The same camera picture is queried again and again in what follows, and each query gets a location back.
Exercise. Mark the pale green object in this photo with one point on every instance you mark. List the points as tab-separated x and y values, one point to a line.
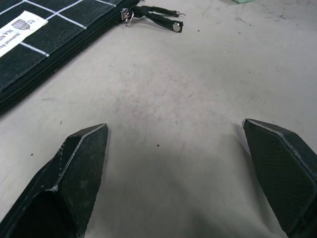
244	1

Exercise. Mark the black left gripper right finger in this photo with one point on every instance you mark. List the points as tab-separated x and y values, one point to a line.
280	168

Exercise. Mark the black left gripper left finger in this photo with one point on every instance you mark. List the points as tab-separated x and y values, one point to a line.
71	178

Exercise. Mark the dark green checked zipper pouch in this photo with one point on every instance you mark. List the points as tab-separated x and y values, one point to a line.
49	37

